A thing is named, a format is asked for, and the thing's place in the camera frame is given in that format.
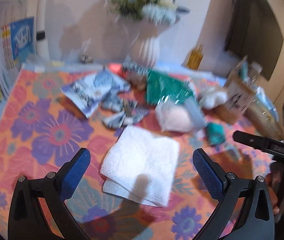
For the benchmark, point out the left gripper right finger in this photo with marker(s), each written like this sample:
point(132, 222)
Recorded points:
point(255, 220)

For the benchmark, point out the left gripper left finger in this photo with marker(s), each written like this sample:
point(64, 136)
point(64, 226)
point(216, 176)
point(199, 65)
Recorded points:
point(26, 218)

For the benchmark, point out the clear bag of cotton pads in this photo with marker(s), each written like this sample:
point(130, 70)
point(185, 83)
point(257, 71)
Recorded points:
point(180, 117)

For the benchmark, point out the white paper napkin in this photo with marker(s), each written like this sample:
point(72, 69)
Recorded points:
point(141, 167)

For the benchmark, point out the blue white mask packet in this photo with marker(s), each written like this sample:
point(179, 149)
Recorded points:
point(88, 92)

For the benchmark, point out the blue plaid bow hairclip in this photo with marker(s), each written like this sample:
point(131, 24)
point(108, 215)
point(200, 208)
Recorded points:
point(126, 112)

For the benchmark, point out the gold ribbed container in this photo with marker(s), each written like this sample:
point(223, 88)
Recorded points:
point(258, 114)

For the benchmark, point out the teal small packet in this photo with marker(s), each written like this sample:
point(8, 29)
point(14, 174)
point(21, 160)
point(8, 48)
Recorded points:
point(215, 134)

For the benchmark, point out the brown paper pen holder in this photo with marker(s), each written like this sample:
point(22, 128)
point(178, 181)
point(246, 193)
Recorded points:
point(240, 90)

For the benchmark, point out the white fluffy plush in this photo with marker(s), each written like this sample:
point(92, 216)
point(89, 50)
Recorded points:
point(212, 97)

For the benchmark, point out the black television screen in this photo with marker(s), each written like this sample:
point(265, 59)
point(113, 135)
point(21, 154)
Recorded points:
point(255, 33)

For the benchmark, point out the amber glass bottle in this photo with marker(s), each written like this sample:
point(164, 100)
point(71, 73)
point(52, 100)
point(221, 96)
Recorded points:
point(195, 58)

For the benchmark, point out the green foil packet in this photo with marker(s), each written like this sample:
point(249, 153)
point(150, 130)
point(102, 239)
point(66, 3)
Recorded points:
point(162, 88)

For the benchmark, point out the white calendar book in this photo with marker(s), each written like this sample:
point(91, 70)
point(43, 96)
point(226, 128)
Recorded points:
point(10, 11)

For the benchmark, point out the brown fuzzy scrunchie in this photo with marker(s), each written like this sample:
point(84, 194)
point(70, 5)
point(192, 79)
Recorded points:
point(137, 80)

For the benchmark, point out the small panda figurine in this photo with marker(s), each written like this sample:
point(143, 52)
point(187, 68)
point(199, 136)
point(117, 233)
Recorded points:
point(86, 59)

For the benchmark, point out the white ribbed vase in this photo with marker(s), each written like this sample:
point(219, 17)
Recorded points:
point(145, 48)

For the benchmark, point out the pink red pouch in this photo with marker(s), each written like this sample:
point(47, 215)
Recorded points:
point(115, 68)

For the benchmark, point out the striped blue white scrunchie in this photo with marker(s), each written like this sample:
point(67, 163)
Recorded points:
point(133, 67)

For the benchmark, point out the blue study book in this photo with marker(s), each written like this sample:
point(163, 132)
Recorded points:
point(22, 39)

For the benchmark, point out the blue white artificial flowers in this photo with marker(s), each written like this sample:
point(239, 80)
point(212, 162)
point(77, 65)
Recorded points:
point(157, 12)

